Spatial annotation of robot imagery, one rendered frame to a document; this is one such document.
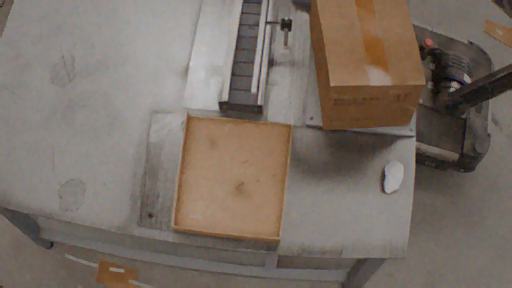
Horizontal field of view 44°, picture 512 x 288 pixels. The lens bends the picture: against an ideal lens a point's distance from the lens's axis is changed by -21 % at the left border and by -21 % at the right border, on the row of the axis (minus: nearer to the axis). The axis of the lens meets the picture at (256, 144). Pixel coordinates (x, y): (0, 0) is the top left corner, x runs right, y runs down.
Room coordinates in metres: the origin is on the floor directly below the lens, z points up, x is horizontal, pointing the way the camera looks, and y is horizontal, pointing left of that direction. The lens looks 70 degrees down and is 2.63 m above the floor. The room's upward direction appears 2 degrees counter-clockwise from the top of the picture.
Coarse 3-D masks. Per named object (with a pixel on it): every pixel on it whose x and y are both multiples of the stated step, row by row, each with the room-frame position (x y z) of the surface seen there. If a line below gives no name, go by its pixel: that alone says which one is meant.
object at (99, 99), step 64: (64, 0) 1.17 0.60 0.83; (128, 0) 1.12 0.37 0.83; (192, 0) 1.09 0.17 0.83; (0, 64) 0.96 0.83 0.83; (64, 64) 0.92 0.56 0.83; (128, 64) 0.89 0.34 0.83; (192, 64) 0.88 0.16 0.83; (0, 128) 0.73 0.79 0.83; (64, 128) 0.72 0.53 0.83; (128, 128) 0.71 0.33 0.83; (320, 128) 0.69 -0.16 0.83; (0, 192) 0.52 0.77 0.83; (64, 192) 0.53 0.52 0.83; (128, 192) 0.53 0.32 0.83; (320, 192) 0.52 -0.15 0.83; (384, 192) 0.51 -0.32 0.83; (320, 256) 0.36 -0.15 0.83; (384, 256) 0.34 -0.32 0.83
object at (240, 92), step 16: (256, 0) 1.05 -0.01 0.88; (240, 16) 0.99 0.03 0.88; (256, 16) 0.99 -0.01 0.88; (240, 32) 0.94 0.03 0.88; (256, 32) 0.94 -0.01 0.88; (240, 48) 0.89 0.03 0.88; (256, 48) 0.89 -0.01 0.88; (240, 64) 0.84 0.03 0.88; (240, 80) 0.80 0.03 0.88; (240, 96) 0.76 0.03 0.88; (256, 96) 0.75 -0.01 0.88
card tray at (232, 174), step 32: (192, 128) 0.70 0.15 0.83; (224, 128) 0.69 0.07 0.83; (256, 128) 0.69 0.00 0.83; (288, 128) 0.69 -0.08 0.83; (192, 160) 0.61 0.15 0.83; (224, 160) 0.61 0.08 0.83; (256, 160) 0.61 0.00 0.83; (288, 160) 0.59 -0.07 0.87; (192, 192) 0.53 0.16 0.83; (224, 192) 0.53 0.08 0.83; (256, 192) 0.53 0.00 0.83; (192, 224) 0.45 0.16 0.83; (224, 224) 0.45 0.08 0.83; (256, 224) 0.45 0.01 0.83
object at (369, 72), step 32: (320, 0) 0.90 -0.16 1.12; (352, 0) 0.91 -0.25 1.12; (384, 0) 0.92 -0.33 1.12; (320, 32) 0.83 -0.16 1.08; (352, 32) 0.81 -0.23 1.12; (384, 32) 0.82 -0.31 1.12; (320, 64) 0.79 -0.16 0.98; (352, 64) 0.73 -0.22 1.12; (384, 64) 0.73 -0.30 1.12; (416, 64) 0.73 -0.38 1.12; (320, 96) 0.75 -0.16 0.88; (352, 96) 0.67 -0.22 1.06; (384, 96) 0.68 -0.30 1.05; (416, 96) 0.68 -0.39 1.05; (352, 128) 0.67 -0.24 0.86
